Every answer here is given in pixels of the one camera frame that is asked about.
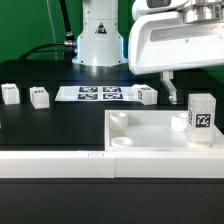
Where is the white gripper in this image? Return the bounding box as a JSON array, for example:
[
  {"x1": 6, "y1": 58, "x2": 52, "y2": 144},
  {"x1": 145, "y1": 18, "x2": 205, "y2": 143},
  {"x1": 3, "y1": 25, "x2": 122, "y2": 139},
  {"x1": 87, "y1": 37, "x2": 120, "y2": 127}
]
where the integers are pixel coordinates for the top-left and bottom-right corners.
[{"x1": 128, "y1": 11, "x2": 224, "y2": 105}]

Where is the white square table top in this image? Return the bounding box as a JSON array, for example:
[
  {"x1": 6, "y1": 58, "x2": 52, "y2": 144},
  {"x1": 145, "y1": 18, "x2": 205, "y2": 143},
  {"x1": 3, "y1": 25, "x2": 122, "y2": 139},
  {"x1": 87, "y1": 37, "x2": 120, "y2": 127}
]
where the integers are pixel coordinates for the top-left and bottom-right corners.
[{"x1": 104, "y1": 110, "x2": 224, "y2": 152}]

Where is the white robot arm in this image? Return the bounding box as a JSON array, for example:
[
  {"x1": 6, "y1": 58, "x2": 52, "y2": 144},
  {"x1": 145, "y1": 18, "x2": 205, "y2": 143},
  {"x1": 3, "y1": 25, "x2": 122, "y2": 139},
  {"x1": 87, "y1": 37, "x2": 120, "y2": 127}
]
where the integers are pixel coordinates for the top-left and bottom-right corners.
[{"x1": 73, "y1": 0, "x2": 224, "y2": 104}]

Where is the white sheet with markers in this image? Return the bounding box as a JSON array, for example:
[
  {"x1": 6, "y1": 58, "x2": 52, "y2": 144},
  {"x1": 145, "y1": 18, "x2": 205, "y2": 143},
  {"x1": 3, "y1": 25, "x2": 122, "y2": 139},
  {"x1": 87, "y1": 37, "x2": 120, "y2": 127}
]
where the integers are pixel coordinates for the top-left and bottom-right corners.
[{"x1": 55, "y1": 86, "x2": 137, "y2": 102}]

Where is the white L-shaped fence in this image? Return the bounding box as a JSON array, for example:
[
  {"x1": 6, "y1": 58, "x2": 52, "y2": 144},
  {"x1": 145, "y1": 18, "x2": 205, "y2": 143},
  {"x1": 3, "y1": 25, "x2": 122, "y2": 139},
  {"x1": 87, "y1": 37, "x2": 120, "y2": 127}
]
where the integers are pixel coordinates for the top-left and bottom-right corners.
[{"x1": 0, "y1": 144, "x2": 224, "y2": 178}]

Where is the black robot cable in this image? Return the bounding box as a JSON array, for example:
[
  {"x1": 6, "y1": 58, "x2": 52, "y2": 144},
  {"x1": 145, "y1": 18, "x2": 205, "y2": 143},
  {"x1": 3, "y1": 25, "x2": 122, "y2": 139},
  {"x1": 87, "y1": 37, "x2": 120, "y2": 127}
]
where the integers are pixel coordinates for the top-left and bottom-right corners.
[{"x1": 18, "y1": 0, "x2": 78, "y2": 62}]

